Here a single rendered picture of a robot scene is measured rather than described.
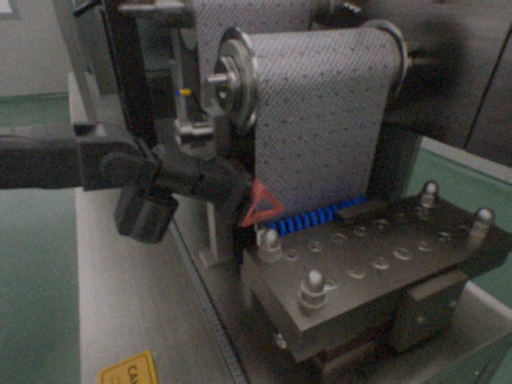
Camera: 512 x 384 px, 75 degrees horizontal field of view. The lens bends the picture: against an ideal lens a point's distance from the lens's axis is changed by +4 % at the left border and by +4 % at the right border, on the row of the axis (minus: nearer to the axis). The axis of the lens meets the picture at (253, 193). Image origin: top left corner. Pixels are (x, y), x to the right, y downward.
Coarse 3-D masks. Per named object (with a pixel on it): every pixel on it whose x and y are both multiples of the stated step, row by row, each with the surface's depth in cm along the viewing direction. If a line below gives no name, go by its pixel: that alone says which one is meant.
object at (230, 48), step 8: (232, 40) 44; (224, 48) 47; (232, 48) 44; (240, 48) 43; (392, 48) 52; (224, 56) 47; (232, 56) 45; (240, 56) 42; (392, 56) 52; (240, 64) 43; (392, 64) 52; (240, 72) 44; (248, 72) 42; (392, 72) 52; (248, 80) 42; (392, 80) 53; (248, 88) 43; (248, 96) 43; (248, 104) 44; (232, 112) 49; (240, 112) 47; (248, 112) 45; (232, 120) 50; (240, 120) 47
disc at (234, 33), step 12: (228, 36) 46; (240, 36) 42; (252, 48) 41; (252, 60) 41; (252, 72) 42; (252, 84) 42; (252, 96) 43; (252, 108) 44; (252, 120) 45; (240, 132) 50
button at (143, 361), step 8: (144, 352) 47; (128, 360) 46; (136, 360) 46; (144, 360) 46; (152, 360) 46; (104, 368) 45; (112, 368) 45; (120, 368) 45; (128, 368) 45; (136, 368) 45; (144, 368) 45; (152, 368) 45; (104, 376) 44; (112, 376) 44; (120, 376) 44; (128, 376) 44; (136, 376) 44; (144, 376) 44; (152, 376) 44
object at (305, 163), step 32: (256, 128) 46; (288, 128) 48; (320, 128) 50; (352, 128) 53; (256, 160) 48; (288, 160) 51; (320, 160) 54; (352, 160) 57; (288, 192) 54; (320, 192) 57; (352, 192) 61; (256, 224) 54
